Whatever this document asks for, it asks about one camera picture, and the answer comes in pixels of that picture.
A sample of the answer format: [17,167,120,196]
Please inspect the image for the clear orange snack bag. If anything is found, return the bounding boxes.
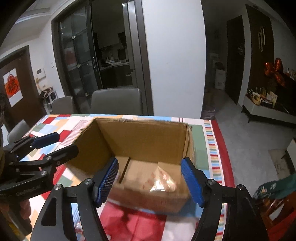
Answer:
[147,166,177,192]

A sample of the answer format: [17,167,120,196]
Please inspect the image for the grey chair far left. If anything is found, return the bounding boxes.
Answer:
[7,120,30,144]

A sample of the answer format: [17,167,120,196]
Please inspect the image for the dark brown wooden door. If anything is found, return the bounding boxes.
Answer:
[1,46,46,132]

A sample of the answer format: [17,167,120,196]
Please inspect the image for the grey dining chair left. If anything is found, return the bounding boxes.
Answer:
[52,96,75,114]

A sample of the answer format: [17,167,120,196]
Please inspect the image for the grey dining chair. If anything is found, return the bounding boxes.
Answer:
[91,87,144,115]
[52,96,75,114]

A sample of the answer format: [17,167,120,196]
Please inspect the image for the small white shelf rack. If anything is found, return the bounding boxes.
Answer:
[40,87,57,114]

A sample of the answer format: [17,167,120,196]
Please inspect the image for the brown cardboard box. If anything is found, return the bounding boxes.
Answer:
[66,118,194,213]

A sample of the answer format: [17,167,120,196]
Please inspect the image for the red paper door decoration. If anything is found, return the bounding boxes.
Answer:
[3,68,23,107]

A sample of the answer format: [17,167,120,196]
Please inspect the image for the green patterned cloth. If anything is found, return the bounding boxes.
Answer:
[253,173,296,199]

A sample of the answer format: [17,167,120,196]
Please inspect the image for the grey dining chair centre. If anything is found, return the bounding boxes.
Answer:
[91,87,144,115]

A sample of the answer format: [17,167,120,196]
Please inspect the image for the red wooden chair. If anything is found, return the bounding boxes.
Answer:
[255,192,296,241]

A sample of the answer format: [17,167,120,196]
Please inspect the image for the white low cabinet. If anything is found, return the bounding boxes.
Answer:
[241,96,295,127]

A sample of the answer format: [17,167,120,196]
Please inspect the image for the dark glass sliding door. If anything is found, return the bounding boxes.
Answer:
[52,1,154,115]

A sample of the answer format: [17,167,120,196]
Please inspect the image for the red balloons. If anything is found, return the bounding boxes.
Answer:
[264,58,285,87]

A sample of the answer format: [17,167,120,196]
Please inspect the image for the white wall intercom panel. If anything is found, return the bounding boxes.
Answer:
[37,68,46,80]

